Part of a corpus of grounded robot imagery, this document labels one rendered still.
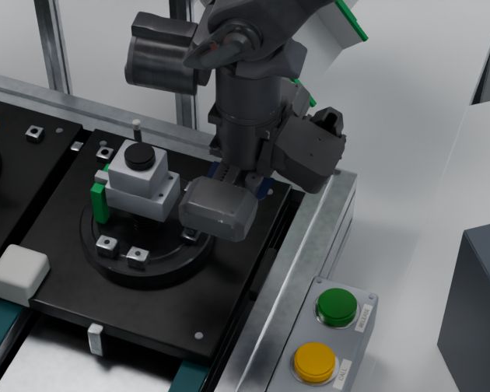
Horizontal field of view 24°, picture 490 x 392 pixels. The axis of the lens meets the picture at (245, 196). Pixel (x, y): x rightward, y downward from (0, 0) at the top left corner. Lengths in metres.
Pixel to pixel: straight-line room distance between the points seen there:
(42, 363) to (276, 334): 0.24
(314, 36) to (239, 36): 0.46
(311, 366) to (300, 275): 0.12
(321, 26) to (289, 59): 0.42
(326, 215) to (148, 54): 0.35
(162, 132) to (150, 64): 0.36
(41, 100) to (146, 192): 0.30
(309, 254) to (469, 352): 0.19
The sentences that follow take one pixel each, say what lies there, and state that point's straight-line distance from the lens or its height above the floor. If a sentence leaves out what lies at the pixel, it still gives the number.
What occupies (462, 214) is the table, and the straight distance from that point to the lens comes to 1.38.
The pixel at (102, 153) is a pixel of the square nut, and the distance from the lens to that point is 1.27.
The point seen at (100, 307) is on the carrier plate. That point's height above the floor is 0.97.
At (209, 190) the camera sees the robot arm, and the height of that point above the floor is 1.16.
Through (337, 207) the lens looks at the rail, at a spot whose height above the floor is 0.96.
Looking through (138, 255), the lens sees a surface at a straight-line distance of 1.14.
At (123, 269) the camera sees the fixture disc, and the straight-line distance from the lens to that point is 1.15.
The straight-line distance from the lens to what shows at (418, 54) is 1.57.
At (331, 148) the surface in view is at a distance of 1.01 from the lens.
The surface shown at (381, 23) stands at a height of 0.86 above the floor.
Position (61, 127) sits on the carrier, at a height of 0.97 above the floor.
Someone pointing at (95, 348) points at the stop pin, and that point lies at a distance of 1.16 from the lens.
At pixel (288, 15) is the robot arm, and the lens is 0.88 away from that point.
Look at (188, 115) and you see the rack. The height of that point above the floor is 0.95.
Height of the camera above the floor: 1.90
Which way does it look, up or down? 49 degrees down
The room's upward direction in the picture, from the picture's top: straight up
